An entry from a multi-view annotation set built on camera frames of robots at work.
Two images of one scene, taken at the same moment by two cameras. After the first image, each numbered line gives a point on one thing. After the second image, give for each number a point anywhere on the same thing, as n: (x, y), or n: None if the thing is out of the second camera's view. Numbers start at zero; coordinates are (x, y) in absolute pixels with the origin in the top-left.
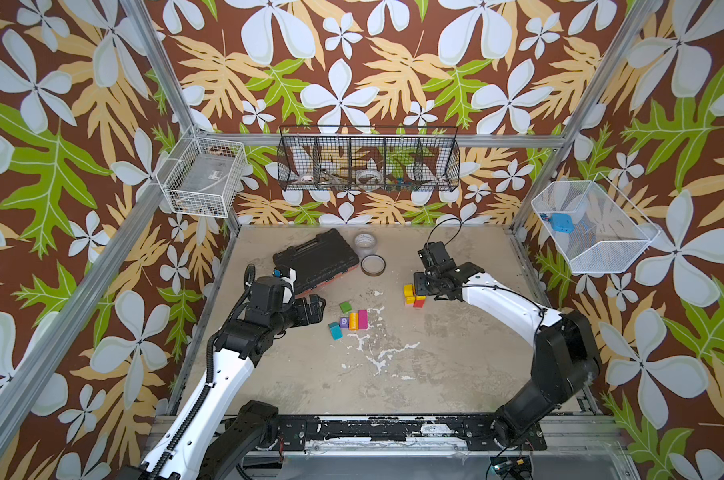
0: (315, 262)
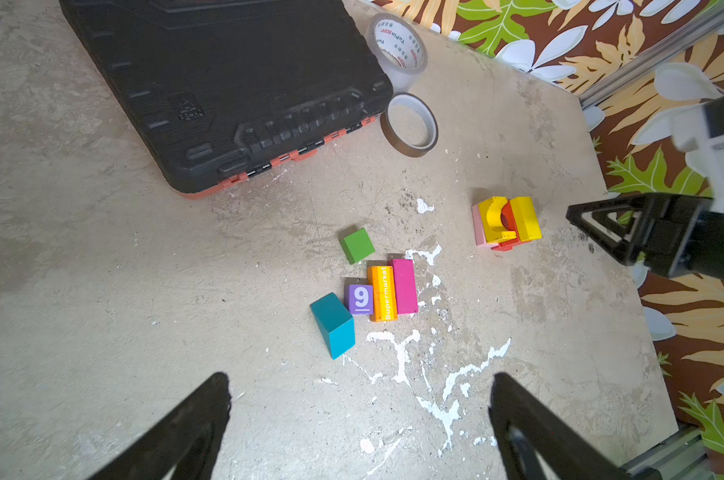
0: (208, 89)
